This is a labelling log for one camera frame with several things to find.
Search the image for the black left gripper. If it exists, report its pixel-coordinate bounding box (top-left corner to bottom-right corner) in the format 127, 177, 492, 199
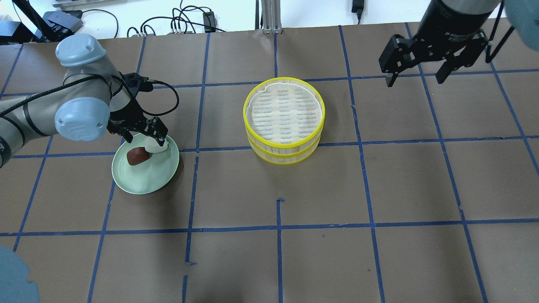
107, 99, 168, 148

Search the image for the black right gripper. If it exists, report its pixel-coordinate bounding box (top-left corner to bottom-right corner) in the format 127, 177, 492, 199
379, 29, 488, 88

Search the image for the white steamed bun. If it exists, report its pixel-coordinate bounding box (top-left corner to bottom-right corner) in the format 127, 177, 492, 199
143, 137, 169, 154

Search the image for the yellow steamer layer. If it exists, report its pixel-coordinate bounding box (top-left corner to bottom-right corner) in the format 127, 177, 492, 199
242, 77, 326, 149
248, 134, 321, 165

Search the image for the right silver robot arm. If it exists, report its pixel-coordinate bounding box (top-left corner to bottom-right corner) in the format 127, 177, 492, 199
379, 0, 539, 88

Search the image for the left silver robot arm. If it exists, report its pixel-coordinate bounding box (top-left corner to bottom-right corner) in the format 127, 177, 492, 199
0, 33, 168, 165

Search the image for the brown red bun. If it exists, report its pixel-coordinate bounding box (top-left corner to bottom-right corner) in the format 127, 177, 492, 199
126, 146, 151, 166

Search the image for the light green plate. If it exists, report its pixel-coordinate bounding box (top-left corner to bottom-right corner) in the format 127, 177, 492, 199
112, 133, 180, 194

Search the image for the black power adapter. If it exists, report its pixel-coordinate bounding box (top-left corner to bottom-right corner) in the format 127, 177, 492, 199
203, 11, 217, 32

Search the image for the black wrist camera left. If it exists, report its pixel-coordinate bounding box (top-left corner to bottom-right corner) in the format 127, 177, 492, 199
122, 73, 154, 96

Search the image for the aluminium frame post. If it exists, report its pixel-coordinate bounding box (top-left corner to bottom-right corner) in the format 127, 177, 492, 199
261, 0, 283, 35

